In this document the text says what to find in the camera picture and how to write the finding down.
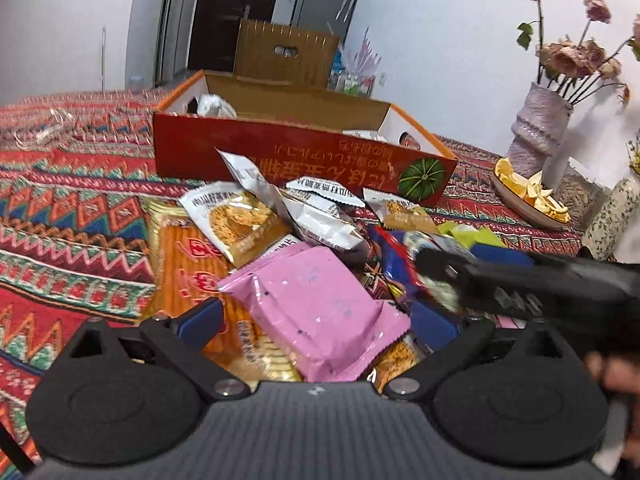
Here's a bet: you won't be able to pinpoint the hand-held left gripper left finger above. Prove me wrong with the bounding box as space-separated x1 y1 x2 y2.
67 297 251 403

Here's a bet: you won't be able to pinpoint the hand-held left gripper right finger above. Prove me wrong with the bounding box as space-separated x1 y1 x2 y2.
382 301 576 403

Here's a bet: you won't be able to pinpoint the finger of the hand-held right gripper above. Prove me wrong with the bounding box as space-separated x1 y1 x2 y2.
414 246 477 312

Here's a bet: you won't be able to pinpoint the green snack packet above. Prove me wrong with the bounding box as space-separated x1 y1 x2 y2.
437 222 493 249

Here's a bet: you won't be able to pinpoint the blue red snack packet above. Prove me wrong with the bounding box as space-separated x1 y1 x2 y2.
367 225 466 313

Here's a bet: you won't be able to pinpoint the orange crispy snack packet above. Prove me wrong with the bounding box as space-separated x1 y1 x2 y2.
370 340 426 392

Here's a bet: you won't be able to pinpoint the plain blue snack packet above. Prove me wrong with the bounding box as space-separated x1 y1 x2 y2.
470 242 533 268

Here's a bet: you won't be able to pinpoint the orange stick snack packet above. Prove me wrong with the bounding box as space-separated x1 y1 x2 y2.
142 197 303 383

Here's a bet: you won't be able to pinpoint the small white brown snack packet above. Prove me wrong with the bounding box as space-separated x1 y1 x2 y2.
362 187 441 235

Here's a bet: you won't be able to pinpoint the pink snack packet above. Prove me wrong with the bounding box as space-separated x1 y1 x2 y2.
217 241 412 383

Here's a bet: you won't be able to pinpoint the silver snack packet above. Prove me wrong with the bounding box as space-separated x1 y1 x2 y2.
215 149 371 256

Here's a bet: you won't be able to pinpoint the white black-print snack packet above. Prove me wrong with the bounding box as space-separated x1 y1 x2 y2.
285 179 367 208

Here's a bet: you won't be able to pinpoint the red cardboard box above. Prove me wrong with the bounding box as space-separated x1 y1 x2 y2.
151 70 458 208

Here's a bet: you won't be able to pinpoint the person's right hand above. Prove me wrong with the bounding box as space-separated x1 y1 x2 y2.
584 351 640 403

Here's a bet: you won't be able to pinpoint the floral ceramic vase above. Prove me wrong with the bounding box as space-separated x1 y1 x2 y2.
582 177 640 263

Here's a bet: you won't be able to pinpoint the clear jar of seeds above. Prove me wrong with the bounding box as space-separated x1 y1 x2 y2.
552 157 613 231

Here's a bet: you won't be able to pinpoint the pile of orange peels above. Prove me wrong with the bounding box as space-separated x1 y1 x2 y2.
494 157 571 222

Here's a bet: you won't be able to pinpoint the pink textured vase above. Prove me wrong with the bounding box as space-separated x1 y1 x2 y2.
505 81 573 178

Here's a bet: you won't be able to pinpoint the dried pink roses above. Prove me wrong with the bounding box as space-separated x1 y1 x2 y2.
514 0 640 108

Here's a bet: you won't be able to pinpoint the clear plastic wrapper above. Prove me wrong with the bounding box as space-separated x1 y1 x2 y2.
10 107 76 148

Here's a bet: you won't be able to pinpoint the dark entrance door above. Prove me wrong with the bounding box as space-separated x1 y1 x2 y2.
187 0 281 73

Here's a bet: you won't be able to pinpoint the wire rack with bottles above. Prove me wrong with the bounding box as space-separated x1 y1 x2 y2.
330 50 376 97

